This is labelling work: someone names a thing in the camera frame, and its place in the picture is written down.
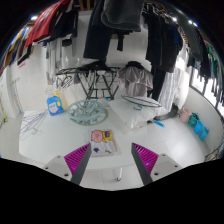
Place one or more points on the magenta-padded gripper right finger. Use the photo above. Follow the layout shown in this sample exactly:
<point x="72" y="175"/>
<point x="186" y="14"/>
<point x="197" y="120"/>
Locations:
<point x="146" y="159"/>

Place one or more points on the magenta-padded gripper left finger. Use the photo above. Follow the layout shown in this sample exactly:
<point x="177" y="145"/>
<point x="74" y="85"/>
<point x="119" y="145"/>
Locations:
<point x="77" y="159"/>

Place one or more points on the white pillow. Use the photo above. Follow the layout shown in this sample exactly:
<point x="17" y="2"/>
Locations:
<point x="135" y="115"/>

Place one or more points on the round pale blue peg hanger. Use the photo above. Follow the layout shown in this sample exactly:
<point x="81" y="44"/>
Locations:
<point x="87" y="112"/>

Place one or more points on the blue detergent bottle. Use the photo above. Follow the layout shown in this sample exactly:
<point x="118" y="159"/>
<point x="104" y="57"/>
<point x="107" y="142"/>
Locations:
<point x="55" y="106"/>

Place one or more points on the green hoop hanger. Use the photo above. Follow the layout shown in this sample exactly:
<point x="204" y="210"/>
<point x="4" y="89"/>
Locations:
<point x="141" y="101"/>

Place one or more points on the blue plastic container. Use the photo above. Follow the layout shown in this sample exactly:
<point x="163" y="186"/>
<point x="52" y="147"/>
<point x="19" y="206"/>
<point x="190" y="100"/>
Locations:
<point x="204" y="134"/>
<point x="198" y="127"/>

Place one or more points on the teal plastic container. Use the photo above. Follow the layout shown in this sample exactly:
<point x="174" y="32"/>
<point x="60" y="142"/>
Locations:
<point x="193" y="120"/>

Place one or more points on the grey garment on rack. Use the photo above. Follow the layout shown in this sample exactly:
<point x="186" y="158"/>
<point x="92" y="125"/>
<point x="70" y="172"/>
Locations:
<point x="135" y="80"/>

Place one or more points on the black folding drying rack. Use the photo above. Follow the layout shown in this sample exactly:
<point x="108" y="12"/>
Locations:
<point x="96" y="81"/>

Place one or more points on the clothes pile on rack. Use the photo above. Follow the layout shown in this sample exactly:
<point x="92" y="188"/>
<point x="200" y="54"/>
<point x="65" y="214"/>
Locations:
<point x="93" y="65"/>

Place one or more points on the white hanging garments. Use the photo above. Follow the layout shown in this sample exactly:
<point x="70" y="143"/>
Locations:
<point x="55" y="56"/>

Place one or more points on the dark hanging clothes row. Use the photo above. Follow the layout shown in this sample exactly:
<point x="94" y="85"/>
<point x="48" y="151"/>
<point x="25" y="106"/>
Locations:
<point x="100" y="33"/>

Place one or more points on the colourful hanging clothes row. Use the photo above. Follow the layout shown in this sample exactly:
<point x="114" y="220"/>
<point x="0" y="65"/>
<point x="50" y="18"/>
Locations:
<point x="43" y="23"/>

